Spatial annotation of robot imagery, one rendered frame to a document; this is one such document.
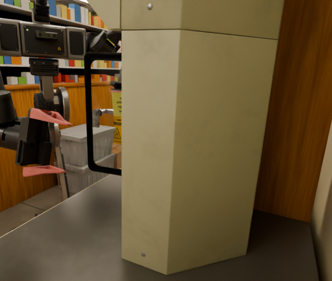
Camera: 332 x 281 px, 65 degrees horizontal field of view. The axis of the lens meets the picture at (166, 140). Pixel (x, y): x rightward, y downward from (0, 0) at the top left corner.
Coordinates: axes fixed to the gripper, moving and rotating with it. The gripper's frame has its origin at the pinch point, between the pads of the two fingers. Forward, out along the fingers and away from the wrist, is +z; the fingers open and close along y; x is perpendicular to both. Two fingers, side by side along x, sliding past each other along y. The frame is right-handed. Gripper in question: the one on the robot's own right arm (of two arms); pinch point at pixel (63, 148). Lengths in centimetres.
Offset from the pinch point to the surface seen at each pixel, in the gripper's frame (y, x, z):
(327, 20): 39, 31, 46
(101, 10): 25.8, -3.5, 7.6
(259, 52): 23.3, 8.7, 34.1
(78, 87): 42, 204, -183
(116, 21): 24.1, -3.1, 10.8
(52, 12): 129, 199, -235
